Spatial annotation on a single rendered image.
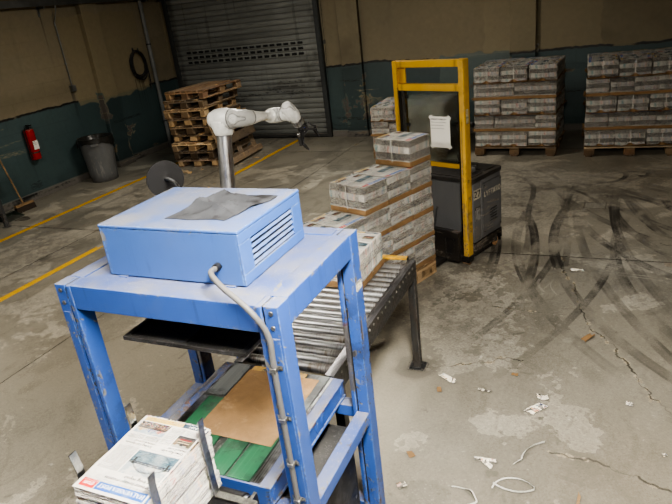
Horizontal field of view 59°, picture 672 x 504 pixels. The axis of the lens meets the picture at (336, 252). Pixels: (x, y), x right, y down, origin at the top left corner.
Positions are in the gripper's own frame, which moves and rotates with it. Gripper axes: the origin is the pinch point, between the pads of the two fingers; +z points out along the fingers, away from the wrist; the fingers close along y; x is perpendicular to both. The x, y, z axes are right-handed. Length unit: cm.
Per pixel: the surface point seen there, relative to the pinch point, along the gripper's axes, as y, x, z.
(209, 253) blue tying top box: 128, 183, -158
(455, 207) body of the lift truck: -62, 35, 155
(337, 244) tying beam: 96, 194, -121
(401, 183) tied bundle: -26, 38, 69
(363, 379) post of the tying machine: 128, 201, -62
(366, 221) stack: 22, 44, 56
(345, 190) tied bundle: 11.6, 22.9, 37.7
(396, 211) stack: -6, 42, 81
